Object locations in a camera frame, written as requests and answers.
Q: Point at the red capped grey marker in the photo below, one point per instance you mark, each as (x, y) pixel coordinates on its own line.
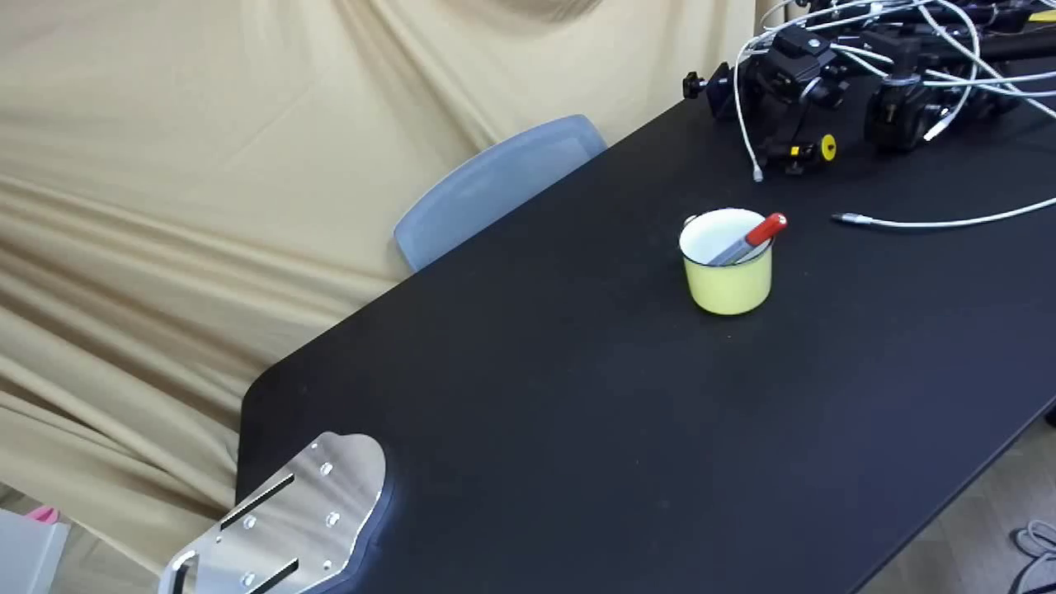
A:
(754, 239)

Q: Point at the yellow enamel cup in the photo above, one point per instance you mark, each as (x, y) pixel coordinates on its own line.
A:
(737, 288)

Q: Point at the grey blue chair back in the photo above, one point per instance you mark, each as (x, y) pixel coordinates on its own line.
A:
(490, 187)

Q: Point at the silver metal mounting plate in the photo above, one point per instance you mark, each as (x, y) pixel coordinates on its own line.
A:
(294, 533)

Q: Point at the beige fabric backdrop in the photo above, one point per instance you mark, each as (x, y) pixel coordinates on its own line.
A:
(190, 189)

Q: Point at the black equipment pile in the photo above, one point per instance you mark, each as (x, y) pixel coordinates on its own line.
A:
(910, 66)

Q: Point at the white box with pink item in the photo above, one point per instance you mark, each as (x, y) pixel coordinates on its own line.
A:
(30, 548)

